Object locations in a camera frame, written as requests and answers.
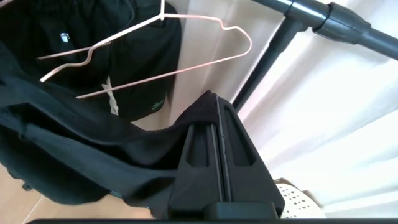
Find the black clothes rack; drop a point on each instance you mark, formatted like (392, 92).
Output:
(264, 62)

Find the black shorts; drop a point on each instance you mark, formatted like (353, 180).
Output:
(140, 56)

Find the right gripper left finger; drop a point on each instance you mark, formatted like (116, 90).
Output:
(196, 183)

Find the black garment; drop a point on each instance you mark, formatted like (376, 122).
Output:
(77, 140)

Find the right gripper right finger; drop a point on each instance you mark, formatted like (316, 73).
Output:
(252, 183)

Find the white laundry basket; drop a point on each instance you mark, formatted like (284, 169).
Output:
(295, 202)

